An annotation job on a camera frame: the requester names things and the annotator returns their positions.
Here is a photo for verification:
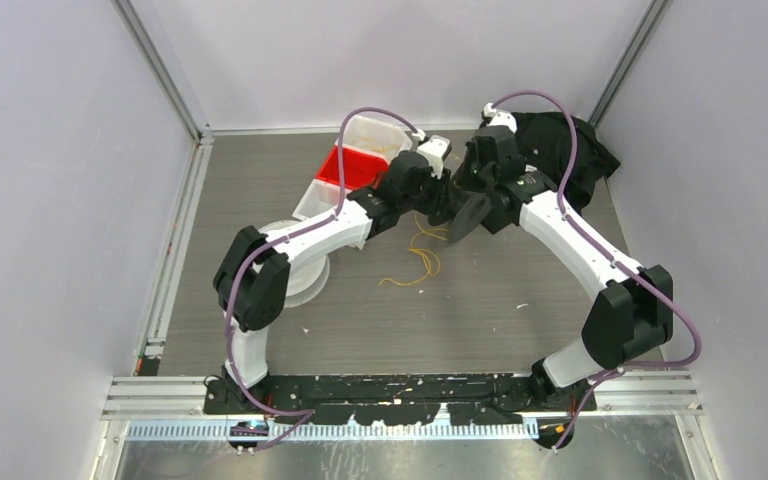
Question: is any red plastic bin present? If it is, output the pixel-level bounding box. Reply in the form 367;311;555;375
315;146;389;190

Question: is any near white plastic bin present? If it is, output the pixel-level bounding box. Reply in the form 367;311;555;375
287;180;372;257

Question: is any black perforated spool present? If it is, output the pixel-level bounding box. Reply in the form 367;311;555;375
448;191;493;244

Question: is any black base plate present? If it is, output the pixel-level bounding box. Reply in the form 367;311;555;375
203;372;599;427

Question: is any white plastic bin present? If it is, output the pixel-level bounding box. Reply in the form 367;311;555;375
342;115;412;163
287;180;372;257

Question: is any white perforated spool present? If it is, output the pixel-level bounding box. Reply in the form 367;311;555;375
257;220;330;309

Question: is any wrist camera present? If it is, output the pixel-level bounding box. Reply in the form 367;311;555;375
482;103;517;133
410;130;452;179

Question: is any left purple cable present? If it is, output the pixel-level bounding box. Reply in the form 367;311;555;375
223;106;428;452

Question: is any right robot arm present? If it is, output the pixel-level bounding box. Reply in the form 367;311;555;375
449;126;673;411

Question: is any far white plastic bin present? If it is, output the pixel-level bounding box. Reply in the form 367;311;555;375
342;115;412;163

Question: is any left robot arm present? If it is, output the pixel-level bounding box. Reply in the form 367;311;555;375
212;151;451;414

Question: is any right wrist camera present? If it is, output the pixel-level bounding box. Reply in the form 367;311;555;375
482;103;517;133

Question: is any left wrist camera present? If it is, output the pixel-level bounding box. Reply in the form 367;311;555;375
410;130;452;179

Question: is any black cloth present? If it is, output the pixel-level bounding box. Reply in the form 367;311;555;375
513;112;621;212

